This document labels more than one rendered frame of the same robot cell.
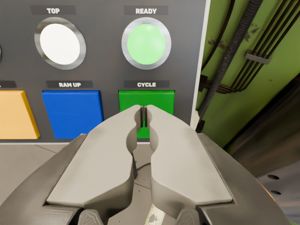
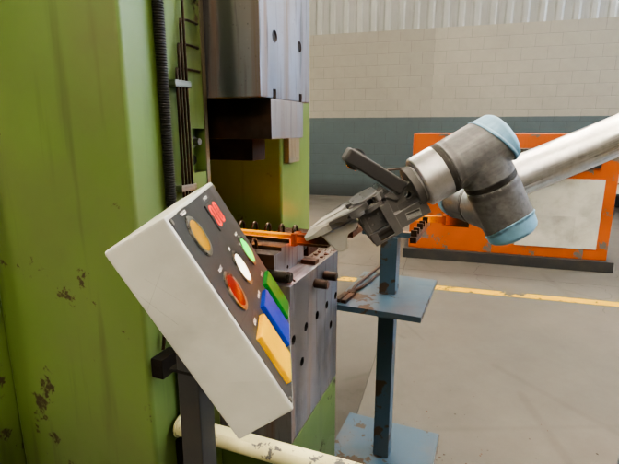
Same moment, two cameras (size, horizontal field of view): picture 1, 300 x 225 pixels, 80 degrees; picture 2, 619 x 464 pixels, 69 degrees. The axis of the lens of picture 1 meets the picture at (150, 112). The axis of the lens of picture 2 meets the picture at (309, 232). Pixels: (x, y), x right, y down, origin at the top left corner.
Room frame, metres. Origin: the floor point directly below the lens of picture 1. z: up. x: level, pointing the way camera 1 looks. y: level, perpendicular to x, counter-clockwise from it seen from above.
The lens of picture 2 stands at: (0.10, 0.77, 1.29)
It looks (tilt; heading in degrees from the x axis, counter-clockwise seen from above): 13 degrees down; 268
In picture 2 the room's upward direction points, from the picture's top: straight up
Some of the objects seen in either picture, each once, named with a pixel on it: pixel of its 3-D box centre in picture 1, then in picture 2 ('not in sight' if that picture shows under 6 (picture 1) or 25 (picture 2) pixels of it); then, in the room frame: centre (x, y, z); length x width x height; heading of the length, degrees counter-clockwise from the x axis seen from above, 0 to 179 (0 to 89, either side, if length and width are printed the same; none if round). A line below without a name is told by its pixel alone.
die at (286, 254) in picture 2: not in sight; (224, 247); (0.30, -0.52, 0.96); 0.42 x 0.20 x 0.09; 156
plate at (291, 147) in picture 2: not in sight; (291, 136); (0.10, -0.78, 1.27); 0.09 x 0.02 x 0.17; 66
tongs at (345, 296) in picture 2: not in sight; (370, 276); (-0.22, -0.96, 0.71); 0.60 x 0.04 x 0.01; 60
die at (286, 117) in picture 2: not in sight; (218, 120); (0.30, -0.52, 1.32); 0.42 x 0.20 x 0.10; 156
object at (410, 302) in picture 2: not in sight; (388, 293); (-0.26, -0.81, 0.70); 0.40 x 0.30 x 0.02; 65
